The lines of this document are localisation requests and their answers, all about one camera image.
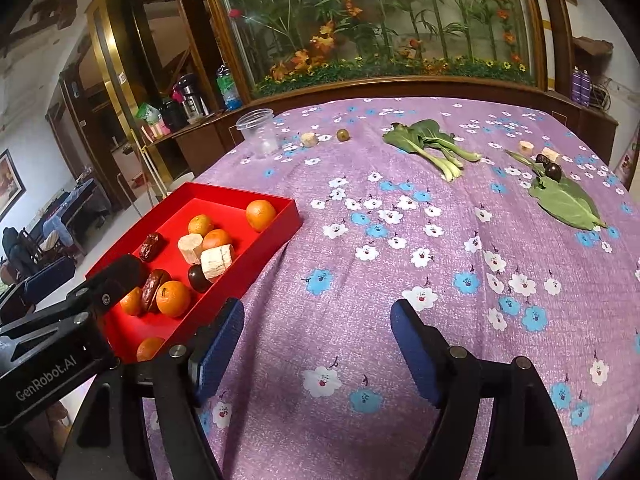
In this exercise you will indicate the large green leaf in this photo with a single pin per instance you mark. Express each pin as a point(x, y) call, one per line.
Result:
point(565, 201)

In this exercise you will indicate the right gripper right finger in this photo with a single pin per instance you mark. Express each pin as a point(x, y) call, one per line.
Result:
point(526, 439)

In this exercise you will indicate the orange tangerine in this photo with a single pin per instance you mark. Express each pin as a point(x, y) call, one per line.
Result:
point(173, 299)
point(259, 214)
point(200, 224)
point(216, 238)
point(131, 304)

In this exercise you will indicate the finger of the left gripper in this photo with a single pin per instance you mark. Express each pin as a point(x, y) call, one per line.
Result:
point(99, 293)

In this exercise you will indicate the flower display glass case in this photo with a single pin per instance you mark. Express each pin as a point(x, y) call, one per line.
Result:
point(279, 46)

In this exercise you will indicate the bok choy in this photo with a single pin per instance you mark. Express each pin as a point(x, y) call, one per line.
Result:
point(439, 148)

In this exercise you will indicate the green water bottle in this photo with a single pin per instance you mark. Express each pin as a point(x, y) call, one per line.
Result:
point(227, 88)

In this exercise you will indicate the white sugarcane chunk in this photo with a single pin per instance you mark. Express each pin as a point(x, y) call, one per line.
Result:
point(215, 261)
point(190, 247)

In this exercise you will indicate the purple bottles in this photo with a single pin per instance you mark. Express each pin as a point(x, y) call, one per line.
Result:
point(581, 87)

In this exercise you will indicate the purple floral tablecloth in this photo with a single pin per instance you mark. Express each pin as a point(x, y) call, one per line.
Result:
point(317, 387)

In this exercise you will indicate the white chunk near leaf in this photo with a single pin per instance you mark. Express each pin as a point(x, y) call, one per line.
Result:
point(550, 154)
point(526, 148)

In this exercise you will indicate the black thermos jug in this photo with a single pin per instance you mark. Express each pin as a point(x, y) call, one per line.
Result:
point(192, 101)

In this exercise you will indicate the small tangerine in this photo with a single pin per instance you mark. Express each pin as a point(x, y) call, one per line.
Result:
point(148, 348)

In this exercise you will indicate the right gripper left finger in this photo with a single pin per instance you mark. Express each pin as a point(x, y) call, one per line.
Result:
point(108, 438)

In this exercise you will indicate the large red date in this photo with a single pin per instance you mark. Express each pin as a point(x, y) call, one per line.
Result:
point(151, 246)

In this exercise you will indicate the small white chunk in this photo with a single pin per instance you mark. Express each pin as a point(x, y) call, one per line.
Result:
point(308, 139)

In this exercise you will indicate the green olive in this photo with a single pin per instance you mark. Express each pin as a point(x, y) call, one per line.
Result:
point(342, 135)

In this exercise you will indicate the clear plastic cup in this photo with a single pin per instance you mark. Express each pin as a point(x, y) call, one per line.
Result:
point(257, 129)

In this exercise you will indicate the small dark plum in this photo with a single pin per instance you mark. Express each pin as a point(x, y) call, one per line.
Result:
point(553, 171)

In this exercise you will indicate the red shallow tray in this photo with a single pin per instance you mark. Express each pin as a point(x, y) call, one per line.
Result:
point(251, 251)

